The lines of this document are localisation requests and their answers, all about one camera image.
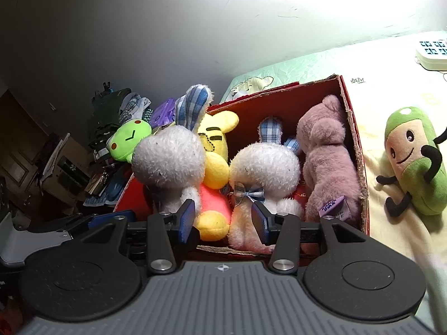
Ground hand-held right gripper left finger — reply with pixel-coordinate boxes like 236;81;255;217
72;199;198;274

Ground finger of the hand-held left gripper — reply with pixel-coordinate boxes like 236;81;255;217
68;210;137;233

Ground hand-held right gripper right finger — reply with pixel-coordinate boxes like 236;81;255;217
251;200;367;274

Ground white rabbit plush plaid ears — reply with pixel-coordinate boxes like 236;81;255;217
131;84;215;217
227;117;304;253

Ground yellow tiger plush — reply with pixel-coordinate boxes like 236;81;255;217
194;111;240;242

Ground pink bear plush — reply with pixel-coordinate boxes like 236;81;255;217
296;94;364;226

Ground red cardboard box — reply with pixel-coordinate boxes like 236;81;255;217
113;74;371;255

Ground green plush with black limbs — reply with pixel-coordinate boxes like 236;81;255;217
375;106;447;219

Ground green frog plush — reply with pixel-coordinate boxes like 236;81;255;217
106;119;152;163

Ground wooden cabinet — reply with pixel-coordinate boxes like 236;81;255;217
0;91;44;189

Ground pile of clothes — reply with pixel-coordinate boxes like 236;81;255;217
87;82;151;163

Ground purple plastic packet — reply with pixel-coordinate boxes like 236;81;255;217
152;98;179;128

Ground cartoon print bed sheet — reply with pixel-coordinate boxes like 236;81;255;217
220;30;447;322

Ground white power strip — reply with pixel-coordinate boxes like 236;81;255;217
415;30;447;72

